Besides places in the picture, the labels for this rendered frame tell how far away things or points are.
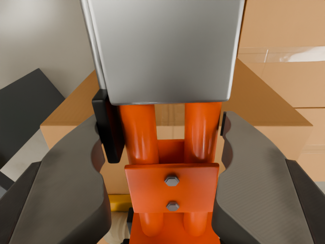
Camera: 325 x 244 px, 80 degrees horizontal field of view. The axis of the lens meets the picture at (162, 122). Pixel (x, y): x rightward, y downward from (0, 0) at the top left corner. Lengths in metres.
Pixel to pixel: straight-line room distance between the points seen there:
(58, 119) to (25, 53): 1.15
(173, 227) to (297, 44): 0.66
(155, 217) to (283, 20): 0.64
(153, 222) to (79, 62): 1.21
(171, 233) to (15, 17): 1.36
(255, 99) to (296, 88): 0.44
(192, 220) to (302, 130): 0.22
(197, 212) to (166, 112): 0.18
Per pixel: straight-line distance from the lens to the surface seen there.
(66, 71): 1.39
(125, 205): 0.39
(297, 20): 0.74
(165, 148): 0.15
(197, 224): 0.19
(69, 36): 1.31
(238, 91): 0.41
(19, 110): 1.21
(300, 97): 0.84
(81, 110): 0.35
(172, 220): 0.21
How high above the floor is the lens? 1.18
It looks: 57 degrees down
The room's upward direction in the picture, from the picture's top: 178 degrees counter-clockwise
